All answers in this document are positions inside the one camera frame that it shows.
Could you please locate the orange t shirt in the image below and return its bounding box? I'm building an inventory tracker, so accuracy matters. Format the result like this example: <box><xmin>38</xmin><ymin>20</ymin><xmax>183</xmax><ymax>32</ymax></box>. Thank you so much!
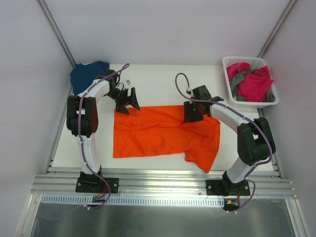
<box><xmin>113</xmin><ymin>105</ymin><xmax>221</xmax><ymax>173</ymax></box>

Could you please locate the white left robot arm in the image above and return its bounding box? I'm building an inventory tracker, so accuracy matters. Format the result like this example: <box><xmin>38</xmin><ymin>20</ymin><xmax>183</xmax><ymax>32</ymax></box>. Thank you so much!
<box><xmin>66</xmin><ymin>70</ymin><xmax>141</xmax><ymax>194</ymax></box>

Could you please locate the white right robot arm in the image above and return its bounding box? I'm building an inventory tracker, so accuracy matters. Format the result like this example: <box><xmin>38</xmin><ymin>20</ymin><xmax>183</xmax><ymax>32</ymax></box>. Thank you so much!
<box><xmin>184</xmin><ymin>85</ymin><xmax>276</xmax><ymax>197</ymax></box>

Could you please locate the blue folded t shirt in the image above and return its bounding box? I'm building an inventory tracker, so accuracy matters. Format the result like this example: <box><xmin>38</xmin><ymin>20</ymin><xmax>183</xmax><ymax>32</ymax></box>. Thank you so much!
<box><xmin>70</xmin><ymin>61</ymin><xmax>110</xmax><ymax>95</ymax></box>

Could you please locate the grey t shirt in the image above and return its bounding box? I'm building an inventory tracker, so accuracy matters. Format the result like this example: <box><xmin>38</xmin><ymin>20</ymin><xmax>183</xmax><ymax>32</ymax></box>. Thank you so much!
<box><xmin>228</xmin><ymin>68</ymin><xmax>276</xmax><ymax>103</ymax></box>

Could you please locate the white plastic basket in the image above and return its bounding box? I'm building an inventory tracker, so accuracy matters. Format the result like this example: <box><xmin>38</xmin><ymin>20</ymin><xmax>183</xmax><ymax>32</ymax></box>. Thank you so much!
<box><xmin>222</xmin><ymin>56</ymin><xmax>279</xmax><ymax>109</ymax></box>

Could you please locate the pink t shirt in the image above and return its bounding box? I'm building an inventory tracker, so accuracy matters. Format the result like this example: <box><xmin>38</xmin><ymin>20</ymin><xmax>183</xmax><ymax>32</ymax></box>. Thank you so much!
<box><xmin>226</xmin><ymin>62</ymin><xmax>274</xmax><ymax>102</ymax></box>

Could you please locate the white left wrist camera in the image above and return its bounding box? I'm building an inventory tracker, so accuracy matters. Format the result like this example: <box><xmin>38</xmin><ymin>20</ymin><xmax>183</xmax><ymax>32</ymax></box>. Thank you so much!
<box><xmin>124</xmin><ymin>79</ymin><xmax>131</xmax><ymax>88</ymax></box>

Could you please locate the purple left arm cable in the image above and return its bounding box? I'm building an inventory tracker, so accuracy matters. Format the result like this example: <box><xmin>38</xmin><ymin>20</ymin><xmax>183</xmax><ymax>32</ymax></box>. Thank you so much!
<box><xmin>39</xmin><ymin>63</ymin><xmax>130</xmax><ymax>220</ymax></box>

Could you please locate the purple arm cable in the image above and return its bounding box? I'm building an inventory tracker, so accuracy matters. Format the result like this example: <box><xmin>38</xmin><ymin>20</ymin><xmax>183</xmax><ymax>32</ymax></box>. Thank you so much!
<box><xmin>175</xmin><ymin>73</ymin><xmax>276</xmax><ymax>218</ymax></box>
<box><xmin>39</xmin><ymin>63</ymin><xmax>130</xmax><ymax>220</ymax></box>

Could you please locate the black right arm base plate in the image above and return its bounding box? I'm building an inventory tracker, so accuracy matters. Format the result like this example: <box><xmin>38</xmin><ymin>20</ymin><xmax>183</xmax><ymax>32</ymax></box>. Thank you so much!
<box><xmin>205</xmin><ymin>179</ymin><xmax>250</xmax><ymax>197</ymax></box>

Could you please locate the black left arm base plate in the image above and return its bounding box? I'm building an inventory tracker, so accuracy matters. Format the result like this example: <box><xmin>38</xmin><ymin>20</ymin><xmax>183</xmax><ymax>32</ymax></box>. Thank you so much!
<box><xmin>75</xmin><ymin>176</ymin><xmax>119</xmax><ymax>194</ymax></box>

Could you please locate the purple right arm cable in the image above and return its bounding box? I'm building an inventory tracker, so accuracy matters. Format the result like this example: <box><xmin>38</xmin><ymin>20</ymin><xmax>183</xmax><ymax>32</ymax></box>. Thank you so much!
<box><xmin>175</xmin><ymin>73</ymin><xmax>276</xmax><ymax>218</ymax></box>

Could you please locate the white slotted cable duct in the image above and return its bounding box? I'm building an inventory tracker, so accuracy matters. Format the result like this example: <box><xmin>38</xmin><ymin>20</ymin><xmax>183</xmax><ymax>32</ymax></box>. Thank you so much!
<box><xmin>41</xmin><ymin>195</ymin><xmax>224</xmax><ymax>208</ymax></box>

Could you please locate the aluminium front mounting rail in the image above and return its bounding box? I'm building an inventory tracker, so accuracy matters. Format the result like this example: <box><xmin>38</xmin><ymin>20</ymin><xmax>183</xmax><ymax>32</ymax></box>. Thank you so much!
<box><xmin>31</xmin><ymin>167</ymin><xmax>298</xmax><ymax>199</ymax></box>

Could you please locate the left corner aluminium post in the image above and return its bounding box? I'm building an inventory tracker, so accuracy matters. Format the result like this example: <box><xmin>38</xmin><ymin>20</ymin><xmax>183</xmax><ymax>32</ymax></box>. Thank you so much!
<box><xmin>36</xmin><ymin>0</ymin><xmax>76</xmax><ymax>68</ymax></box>

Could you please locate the corner aluminium post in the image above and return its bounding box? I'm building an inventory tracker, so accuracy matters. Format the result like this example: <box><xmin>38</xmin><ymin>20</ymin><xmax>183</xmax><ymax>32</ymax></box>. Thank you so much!
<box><xmin>257</xmin><ymin>0</ymin><xmax>299</xmax><ymax>58</ymax></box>
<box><xmin>36</xmin><ymin>0</ymin><xmax>76</xmax><ymax>68</ymax></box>

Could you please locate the right corner aluminium post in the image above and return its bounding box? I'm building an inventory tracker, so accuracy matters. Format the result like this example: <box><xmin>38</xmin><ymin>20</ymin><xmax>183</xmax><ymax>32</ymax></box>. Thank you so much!
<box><xmin>257</xmin><ymin>0</ymin><xmax>299</xmax><ymax>58</ymax></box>

